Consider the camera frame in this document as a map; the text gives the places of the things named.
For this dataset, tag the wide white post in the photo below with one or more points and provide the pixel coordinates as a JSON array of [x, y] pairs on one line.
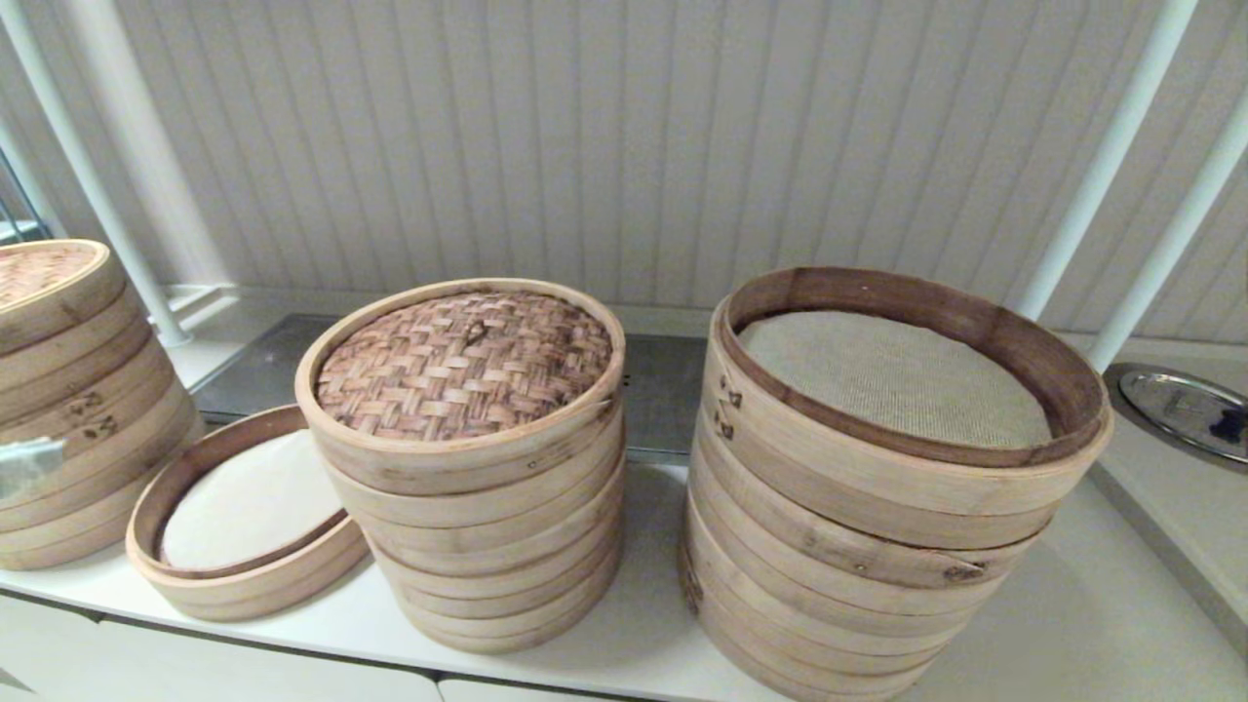
[[146, 146]]

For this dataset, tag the white cloth steamer liner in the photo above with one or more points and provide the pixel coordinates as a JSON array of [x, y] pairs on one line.
[[244, 507]]

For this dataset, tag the grey-wrapped left gripper finger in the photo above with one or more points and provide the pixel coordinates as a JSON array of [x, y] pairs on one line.
[[21, 475], [24, 452]]

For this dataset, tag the white metal pole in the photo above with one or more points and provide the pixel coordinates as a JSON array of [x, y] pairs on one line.
[[31, 180], [1170, 244], [1111, 146], [88, 185]]

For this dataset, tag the large bamboo steamer basket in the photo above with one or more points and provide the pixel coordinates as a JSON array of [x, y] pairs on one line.
[[858, 502], [829, 648], [829, 690], [838, 585]]

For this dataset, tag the round metal plate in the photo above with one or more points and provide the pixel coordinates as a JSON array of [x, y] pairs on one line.
[[1170, 400]]

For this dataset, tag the beige mesh steamer liner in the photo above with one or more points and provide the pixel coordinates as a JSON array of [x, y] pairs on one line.
[[897, 380]]

